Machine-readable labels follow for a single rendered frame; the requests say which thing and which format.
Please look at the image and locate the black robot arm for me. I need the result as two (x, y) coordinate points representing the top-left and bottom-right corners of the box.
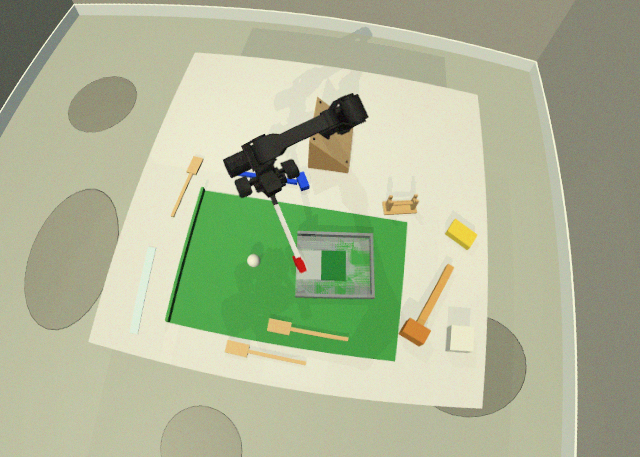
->
(223, 93), (369, 196)

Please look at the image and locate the green flat mat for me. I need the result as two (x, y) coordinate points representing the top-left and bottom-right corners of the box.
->
(170, 191), (407, 362)

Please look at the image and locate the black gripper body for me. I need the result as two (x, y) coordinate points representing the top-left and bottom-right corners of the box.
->
(234, 159), (300, 198)

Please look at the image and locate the white golf ball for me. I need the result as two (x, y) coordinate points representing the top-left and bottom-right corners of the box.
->
(247, 254), (261, 267)

